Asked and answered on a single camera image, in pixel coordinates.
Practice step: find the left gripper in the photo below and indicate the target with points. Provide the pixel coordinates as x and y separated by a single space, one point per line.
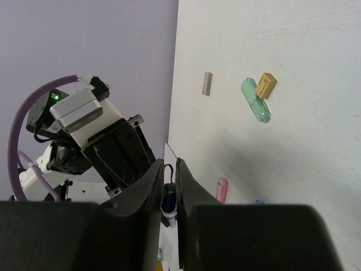
120 234

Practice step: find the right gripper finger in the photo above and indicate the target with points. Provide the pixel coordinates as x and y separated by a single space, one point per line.
216 236

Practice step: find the blue pen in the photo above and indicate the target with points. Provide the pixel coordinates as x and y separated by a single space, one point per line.
169 208

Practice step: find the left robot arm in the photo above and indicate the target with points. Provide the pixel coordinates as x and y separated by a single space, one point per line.
50 158

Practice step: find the pink stapler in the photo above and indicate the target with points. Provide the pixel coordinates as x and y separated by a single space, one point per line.
222 189

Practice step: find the green stapler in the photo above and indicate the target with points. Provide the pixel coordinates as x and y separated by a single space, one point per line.
257 105

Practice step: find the beige eraser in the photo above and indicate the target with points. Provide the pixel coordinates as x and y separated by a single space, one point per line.
207 83

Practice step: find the small brown eraser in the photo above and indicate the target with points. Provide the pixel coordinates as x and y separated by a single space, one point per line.
266 85

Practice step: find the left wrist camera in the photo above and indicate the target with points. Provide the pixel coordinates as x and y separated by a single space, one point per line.
83 116

